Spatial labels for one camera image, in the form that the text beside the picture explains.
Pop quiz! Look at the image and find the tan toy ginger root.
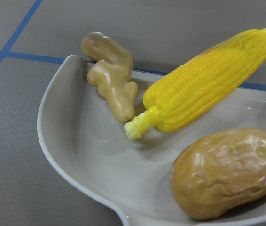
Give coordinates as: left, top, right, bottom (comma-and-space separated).
81, 32, 138, 123

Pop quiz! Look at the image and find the yellow toy corn cob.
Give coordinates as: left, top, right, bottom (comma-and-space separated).
124, 28, 266, 140

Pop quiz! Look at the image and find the beige plastic dustpan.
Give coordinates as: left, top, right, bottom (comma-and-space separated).
37, 55, 266, 226

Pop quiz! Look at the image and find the brown toy potato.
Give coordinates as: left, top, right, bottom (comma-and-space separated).
171, 128, 266, 220

